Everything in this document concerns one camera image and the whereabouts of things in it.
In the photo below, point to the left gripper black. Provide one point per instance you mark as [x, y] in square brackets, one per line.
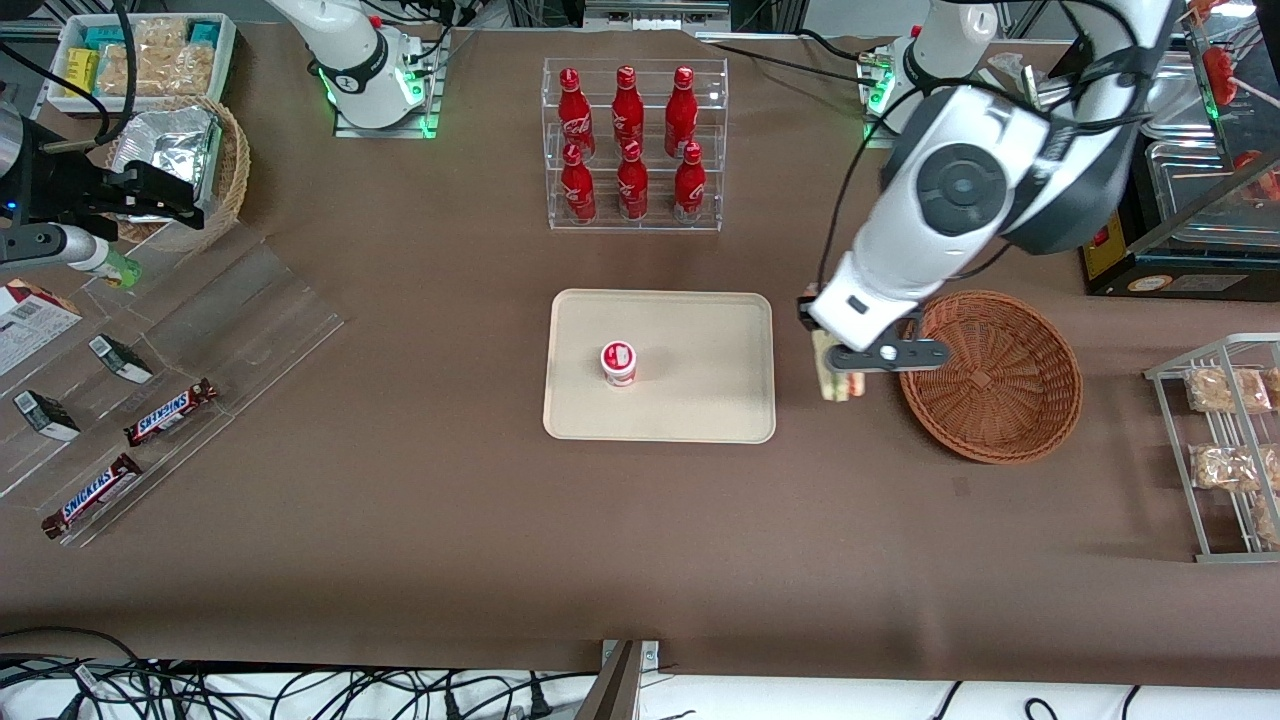
[806, 306]

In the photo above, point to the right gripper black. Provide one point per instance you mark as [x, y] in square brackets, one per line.
[62, 187]

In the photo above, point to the triangle sandwich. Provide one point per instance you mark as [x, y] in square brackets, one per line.
[835, 388]

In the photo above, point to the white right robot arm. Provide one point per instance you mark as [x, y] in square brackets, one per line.
[355, 50]

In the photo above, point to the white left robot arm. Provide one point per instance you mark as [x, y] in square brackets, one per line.
[950, 180]

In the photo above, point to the light tan wicker basket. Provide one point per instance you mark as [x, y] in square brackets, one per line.
[235, 170]

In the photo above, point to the dark brown wicker basket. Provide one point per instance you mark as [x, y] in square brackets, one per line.
[1000, 400]

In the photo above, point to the cream plastic tray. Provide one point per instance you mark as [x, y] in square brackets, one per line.
[690, 350]

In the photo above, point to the silver foil packet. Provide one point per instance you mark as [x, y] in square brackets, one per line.
[170, 135]

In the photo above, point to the green white small bottle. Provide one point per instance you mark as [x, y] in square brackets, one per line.
[120, 270]

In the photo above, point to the clear cracker snack pack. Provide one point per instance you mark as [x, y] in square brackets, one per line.
[158, 33]
[155, 72]

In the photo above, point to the yellow snack box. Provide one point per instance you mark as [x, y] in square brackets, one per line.
[80, 72]

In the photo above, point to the clear acrylic display shelf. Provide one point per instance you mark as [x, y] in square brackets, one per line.
[260, 310]

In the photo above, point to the white plastic bin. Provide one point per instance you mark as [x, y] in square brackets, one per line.
[225, 60]

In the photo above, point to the small black white box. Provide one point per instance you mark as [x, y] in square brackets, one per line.
[45, 415]
[120, 358]

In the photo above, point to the teal snack box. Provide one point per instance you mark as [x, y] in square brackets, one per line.
[102, 36]
[205, 33]

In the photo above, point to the red white printed carton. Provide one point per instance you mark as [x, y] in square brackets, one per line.
[30, 325]

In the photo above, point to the brown Snickers bar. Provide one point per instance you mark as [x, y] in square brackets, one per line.
[92, 495]
[170, 412]

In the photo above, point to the yellow emergency stop box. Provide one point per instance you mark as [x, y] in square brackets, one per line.
[1098, 250]

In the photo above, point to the clear acrylic bottle rack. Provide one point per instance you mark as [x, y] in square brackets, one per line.
[720, 215]

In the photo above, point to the red cola bottle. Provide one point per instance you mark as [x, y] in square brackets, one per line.
[632, 190]
[575, 105]
[681, 105]
[578, 190]
[689, 190]
[628, 105]

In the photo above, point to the red white yogurt cup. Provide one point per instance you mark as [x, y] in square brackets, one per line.
[619, 362]

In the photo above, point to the black food warmer case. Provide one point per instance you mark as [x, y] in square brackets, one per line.
[1180, 275]

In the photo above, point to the chrome metal block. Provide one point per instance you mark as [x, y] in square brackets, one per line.
[1033, 85]

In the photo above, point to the crumpled clear plastic wrap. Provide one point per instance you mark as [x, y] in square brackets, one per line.
[1005, 62]

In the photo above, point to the clear nut snack pack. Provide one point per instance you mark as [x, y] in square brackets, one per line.
[1225, 390]
[1230, 468]
[1273, 386]
[1268, 520]

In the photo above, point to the steel warmer pan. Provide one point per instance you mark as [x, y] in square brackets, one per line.
[1200, 180]
[1185, 100]

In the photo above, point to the red food skewer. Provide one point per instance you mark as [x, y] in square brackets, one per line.
[1218, 75]

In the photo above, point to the brown table cover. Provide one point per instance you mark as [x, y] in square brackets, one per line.
[400, 560]

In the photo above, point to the dark metal beam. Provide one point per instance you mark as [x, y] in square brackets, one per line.
[612, 690]

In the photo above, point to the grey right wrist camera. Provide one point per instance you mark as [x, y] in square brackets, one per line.
[45, 248]

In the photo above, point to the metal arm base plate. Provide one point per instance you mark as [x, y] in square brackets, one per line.
[880, 100]
[385, 131]

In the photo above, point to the silver table bracket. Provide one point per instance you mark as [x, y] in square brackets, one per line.
[650, 652]

